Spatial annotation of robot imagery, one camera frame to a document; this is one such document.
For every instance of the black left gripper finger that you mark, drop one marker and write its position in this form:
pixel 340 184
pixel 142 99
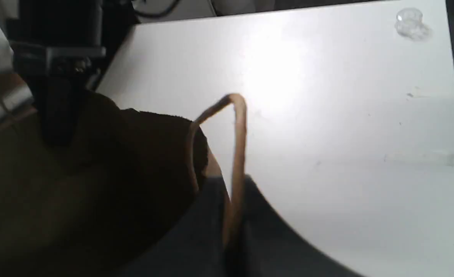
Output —
pixel 60 111

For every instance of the brown paper bag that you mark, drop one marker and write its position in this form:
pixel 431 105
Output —
pixel 133 193

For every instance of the clear plastic cup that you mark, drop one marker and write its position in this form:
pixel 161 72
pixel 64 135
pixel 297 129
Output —
pixel 409 24

